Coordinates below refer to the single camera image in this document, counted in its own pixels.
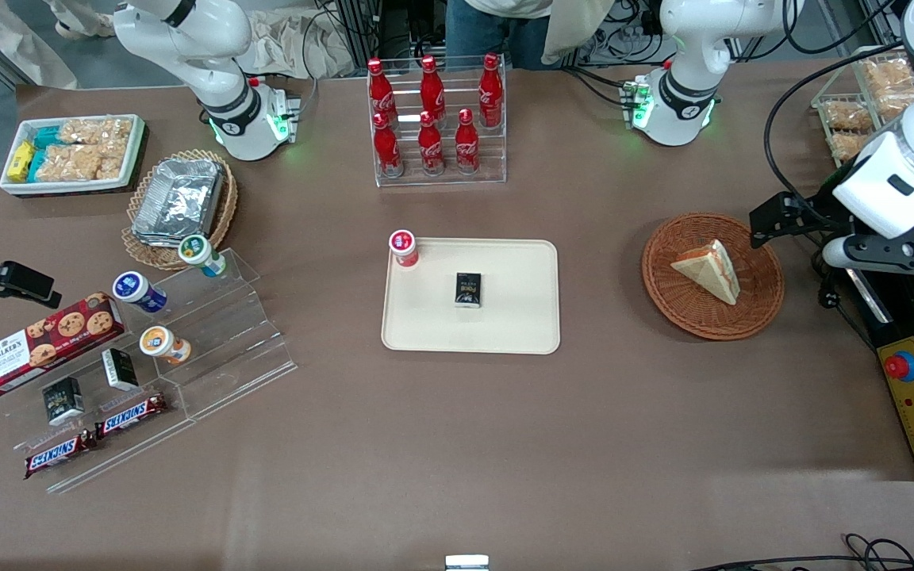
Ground person in blue jeans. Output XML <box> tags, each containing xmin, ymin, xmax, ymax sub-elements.
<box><xmin>445</xmin><ymin>0</ymin><xmax>618</xmax><ymax>71</ymax></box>

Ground clear bag puffed snack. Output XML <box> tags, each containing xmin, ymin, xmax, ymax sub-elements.
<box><xmin>59</xmin><ymin>117</ymin><xmax>134</xmax><ymax>146</ymax></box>
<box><xmin>98</xmin><ymin>141</ymin><xmax>131</xmax><ymax>180</ymax></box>
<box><xmin>36</xmin><ymin>144</ymin><xmax>103</xmax><ymax>182</ymax></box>

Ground clear acrylic bottle rack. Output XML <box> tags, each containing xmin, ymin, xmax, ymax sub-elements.
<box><xmin>367</xmin><ymin>54</ymin><xmax>508</xmax><ymax>188</ymax></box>

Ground beige plastic tray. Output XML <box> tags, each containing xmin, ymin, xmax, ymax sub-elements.
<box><xmin>381</xmin><ymin>239</ymin><xmax>561</xmax><ymax>354</ymax></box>

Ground red-lid small bottle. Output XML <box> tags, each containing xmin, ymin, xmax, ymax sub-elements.
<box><xmin>389</xmin><ymin>229</ymin><xmax>420</xmax><ymax>269</ymax></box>

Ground tangled black background cables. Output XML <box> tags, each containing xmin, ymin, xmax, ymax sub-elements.
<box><xmin>564</xmin><ymin>0</ymin><xmax>668</xmax><ymax>71</ymax></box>

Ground Snickers chocolate bar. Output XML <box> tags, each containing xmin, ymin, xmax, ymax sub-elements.
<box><xmin>95</xmin><ymin>393</ymin><xmax>168</xmax><ymax>439</ymax></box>
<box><xmin>24</xmin><ymin>429</ymin><xmax>98</xmax><ymax>480</ymax></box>

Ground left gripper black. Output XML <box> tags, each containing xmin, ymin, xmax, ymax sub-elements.
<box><xmin>750</xmin><ymin>192</ymin><xmax>856</xmax><ymax>249</ymax></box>

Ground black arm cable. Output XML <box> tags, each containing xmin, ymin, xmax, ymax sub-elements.
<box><xmin>764</xmin><ymin>38</ymin><xmax>906</xmax><ymax>209</ymax></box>

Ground brown round wicker basket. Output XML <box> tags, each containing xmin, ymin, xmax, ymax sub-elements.
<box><xmin>641</xmin><ymin>212</ymin><xmax>785</xmax><ymax>341</ymax></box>

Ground triangular sandwich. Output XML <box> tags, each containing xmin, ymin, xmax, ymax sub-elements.
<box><xmin>670</xmin><ymin>239</ymin><xmax>742</xmax><ymax>306</ymax></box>

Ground orange-lid small bottle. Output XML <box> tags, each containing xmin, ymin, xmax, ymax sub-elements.
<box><xmin>139</xmin><ymin>326</ymin><xmax>193</xmax><ymax>366</ymax></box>

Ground white wire snack rack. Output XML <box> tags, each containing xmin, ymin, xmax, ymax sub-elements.
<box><xmin>811</xmin><ymin>46</ymin><xmax>914</xmax><ymax>169</ymax></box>

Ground small black white box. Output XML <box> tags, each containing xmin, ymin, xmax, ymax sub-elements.
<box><xmin>102</xmin><ymin>348</ymin><xmax>140</xmax><ymax>391</ymax></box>
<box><xmin>42</xmin><ymin>377</ymin><xmax>85</xmax><ymax>427</ymax></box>

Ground light oval wicker basket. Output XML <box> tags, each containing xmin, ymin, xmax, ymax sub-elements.
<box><xmin>121</xmin><ymin>149</ymin><xmax>239</xmax><ymax>271</ymax></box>

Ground crumpled beige cloth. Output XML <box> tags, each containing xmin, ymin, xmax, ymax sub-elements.
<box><xmin>236</xmin><ymin>6</ymin><xmax>356</xmax><ymax>80</ymax></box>

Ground black power cable with plug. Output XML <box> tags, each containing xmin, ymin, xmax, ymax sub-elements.
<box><xmin>812</xmin><ymin>252</ymin><xmax>880</xmax><ymax>351</ymax></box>

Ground clear acrylic stepped stand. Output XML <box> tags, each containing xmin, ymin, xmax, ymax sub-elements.
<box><xmin>13</xmin><ymin>247</ymin><xmax>298</xmax><ymax>494</ymax></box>

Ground blue-lid small bottle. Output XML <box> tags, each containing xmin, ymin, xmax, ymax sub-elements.
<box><xmin>112</xmin><ymin>270</ymin><xmax>168</xmax><ymax>313</ymax></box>

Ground stack of foil trays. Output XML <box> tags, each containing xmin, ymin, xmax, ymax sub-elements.
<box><xmin>131</xmin><ymin>158</ymin><xmax>225</xmax><ymax>248</ymax></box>

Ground bagged fried snack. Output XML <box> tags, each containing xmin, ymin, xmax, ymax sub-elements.
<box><xmin>823</xmin><ymin>101</ymin><xmax>874</xmax><ymax>132</ymax></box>
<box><xmin>831</xmin><ymin>132</ymin><xmax>870</xmax><ymax>163</ymax></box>
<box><xmin>860</xmin><ymin>57</ymin><xmax>914</xmax><ymax>89</ymax></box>
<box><xmin>874</xmin><ymin>84</ymin><xmax>914</xmax><ymax>120</ymax></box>

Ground red cola bottle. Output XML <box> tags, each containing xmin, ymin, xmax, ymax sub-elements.
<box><xmin>367</xmin><ymin>57</ymin><xmax>399</xmax><ymax>128</ymax></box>
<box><xmin>420</xmin><ymin>54</ymin><xmax>447</xmax><ymax>124</ymax></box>
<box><xmin>478</xmin><ymin>52</ymin><xmax>504</xmax><ymax>129</ymax></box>
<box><xmin>455</xmin><ymin>108</ymin><xmax>480</xmax><ymax>175</ymax></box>
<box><xmin>417</xmin><ymin>110</ymin><xmax>445</xmax><ymax>176</ymax></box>
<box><xmin>372</xmin><ymin>112</ymin><xmax>404</xmax><ymax>178</ymax></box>

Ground white rectangular snack tray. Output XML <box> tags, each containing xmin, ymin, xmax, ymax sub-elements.
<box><xmin>0</xmin><ymin>114</ymin><xmax>146</xmax><ymax>196</ymax></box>

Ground black metal appliance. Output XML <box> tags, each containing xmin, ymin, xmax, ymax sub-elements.
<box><xmin>844</xmin><ymin>268</ymin><xmax>914</xmax><ymax>374</ymax></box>

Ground black floor cables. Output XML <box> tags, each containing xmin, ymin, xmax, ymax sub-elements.
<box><xmin>691</xmin><ymin>533</ymin><xmax>914</xmax><ymax>571</ymax></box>

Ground yellow snack packet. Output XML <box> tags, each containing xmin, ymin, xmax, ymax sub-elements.
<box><xmin>6</xmin><ymin>141</ymin><xmax>36</xmax><ymax>183</ymax></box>

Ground red Walkers cookie box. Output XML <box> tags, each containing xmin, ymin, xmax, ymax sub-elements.
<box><xmin>0</xmin><ymin>293</ymin><xmax>126</xmax><ymax>396</ymax></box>

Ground green-lid small bottle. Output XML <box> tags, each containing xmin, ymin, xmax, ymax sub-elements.
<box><xmin>179</xmin><ymin>235</ymin><xmax>228</xmax><ymax>278</ymax></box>

